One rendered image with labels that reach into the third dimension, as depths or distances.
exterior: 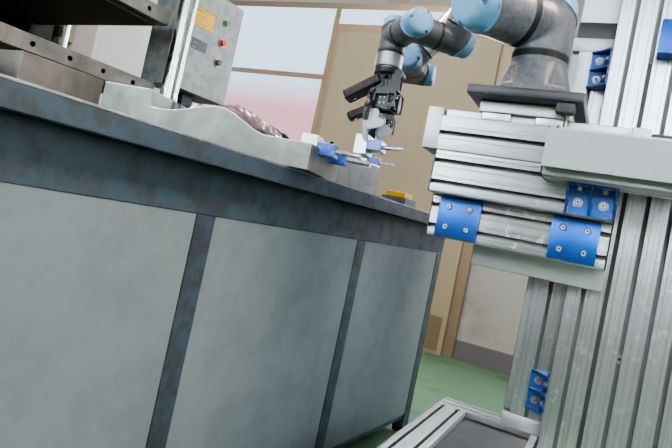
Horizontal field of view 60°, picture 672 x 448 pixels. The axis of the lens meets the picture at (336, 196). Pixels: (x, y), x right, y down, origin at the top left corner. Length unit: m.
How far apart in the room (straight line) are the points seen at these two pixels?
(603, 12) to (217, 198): 1.01
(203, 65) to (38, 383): 1.58
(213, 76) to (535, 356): 1.57
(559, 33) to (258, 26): 3.85
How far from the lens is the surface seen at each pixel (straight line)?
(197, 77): 2.31
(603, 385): 1.39
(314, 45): 4.62
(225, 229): 1.16
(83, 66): 1.93
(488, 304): 3.89
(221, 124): 1.26
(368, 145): 1.57
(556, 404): 1.40
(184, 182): 1.06
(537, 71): 1.26
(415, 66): 1.84
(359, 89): 1.63
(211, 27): 2.37
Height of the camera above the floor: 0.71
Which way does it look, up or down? 2 degrees up
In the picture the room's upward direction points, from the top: 12 degrees clockwise
